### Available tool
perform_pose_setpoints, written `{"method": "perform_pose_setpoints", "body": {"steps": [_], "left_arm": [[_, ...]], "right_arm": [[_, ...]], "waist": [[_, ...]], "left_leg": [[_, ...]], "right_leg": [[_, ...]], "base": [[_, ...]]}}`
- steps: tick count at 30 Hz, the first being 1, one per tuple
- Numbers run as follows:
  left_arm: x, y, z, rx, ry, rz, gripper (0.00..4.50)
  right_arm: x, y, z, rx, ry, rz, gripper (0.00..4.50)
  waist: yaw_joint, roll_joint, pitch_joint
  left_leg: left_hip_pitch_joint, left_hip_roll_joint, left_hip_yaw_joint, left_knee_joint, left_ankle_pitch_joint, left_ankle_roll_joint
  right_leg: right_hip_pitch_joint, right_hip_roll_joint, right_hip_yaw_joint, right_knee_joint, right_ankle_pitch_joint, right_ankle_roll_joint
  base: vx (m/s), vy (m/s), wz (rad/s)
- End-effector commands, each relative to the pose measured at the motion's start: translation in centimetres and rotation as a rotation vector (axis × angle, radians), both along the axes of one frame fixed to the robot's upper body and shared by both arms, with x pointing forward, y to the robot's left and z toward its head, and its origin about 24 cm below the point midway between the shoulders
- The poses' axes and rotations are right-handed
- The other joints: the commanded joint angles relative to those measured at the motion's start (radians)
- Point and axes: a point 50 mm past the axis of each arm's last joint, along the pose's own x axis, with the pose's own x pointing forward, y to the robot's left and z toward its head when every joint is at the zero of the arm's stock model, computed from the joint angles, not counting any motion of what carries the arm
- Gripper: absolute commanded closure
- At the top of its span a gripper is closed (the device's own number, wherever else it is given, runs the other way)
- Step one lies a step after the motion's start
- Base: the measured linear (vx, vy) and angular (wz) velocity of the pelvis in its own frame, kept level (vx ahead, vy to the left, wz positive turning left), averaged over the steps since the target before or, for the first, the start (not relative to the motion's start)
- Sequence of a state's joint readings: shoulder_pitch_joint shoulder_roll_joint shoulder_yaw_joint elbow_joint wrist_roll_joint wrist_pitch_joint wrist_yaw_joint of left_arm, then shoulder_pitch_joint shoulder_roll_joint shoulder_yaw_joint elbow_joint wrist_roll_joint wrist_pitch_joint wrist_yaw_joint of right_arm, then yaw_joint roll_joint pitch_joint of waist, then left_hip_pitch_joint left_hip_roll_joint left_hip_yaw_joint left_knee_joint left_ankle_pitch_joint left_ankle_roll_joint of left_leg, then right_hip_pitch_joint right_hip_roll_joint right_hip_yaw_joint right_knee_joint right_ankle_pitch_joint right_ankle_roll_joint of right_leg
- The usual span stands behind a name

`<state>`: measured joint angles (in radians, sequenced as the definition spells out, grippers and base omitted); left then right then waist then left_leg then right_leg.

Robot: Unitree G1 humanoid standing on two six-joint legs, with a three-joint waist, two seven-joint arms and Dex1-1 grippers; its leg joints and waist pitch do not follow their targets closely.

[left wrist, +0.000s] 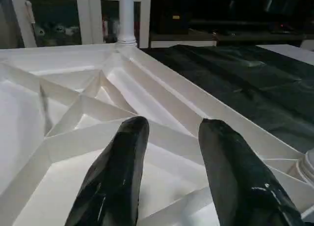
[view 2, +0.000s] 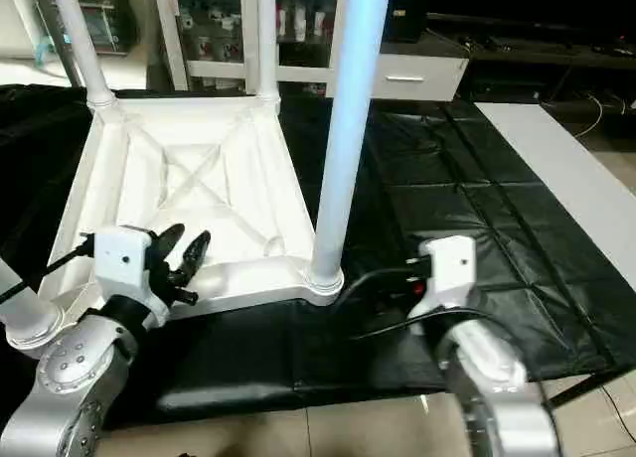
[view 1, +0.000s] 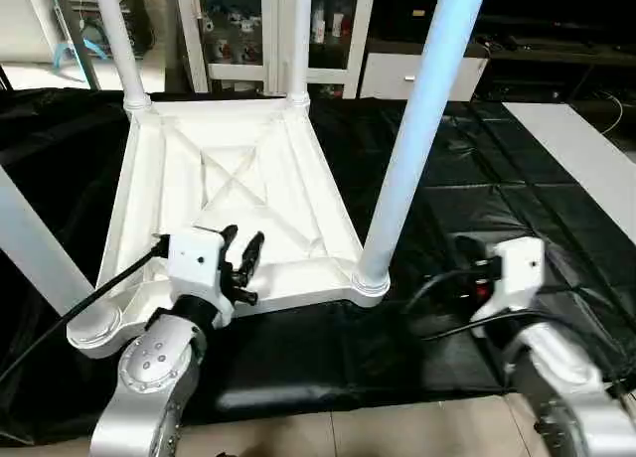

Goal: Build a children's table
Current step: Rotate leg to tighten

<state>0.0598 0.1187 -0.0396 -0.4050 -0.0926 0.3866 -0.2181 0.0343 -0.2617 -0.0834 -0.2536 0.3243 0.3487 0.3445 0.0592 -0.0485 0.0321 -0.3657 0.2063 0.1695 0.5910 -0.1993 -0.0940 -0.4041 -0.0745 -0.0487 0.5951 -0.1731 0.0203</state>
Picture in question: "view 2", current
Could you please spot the white plastic table top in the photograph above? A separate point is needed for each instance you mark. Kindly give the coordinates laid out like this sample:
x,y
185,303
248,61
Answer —
x,y
199,179

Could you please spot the white plastic table leg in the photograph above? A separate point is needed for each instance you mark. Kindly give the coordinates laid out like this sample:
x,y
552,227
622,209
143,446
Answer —
x,y
343,109
15,288
266,40
84,40

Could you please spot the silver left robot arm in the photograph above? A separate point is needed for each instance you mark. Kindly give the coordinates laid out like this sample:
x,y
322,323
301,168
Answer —
x,y
70,378

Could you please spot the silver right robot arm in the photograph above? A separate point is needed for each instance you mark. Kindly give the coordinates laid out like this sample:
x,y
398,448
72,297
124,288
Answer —
x,y
492,378

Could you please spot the black work mat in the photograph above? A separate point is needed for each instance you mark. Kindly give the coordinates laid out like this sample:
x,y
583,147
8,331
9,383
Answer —
x,y
477,209

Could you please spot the white drawer unit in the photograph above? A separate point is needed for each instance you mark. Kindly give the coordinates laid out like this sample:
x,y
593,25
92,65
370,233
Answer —
x,y
417,77

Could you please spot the black metal bench leg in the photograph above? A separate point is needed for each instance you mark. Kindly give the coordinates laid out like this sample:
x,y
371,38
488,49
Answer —
x,y
596,382

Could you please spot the white glass-door cabinet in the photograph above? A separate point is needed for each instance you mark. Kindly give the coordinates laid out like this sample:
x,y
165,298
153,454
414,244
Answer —
x,y
219,30

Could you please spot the blue grey floor appliance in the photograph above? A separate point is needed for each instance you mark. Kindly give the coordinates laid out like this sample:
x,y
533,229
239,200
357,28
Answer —
x,y
94,20

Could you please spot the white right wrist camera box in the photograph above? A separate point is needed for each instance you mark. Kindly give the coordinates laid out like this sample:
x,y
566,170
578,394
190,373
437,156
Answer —
x,y
452,268

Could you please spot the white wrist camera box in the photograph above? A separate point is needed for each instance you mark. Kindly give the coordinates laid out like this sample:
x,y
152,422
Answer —
x,y
124,258
452,268

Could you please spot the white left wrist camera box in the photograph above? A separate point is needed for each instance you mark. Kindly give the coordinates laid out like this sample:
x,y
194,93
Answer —
x,y
124,258

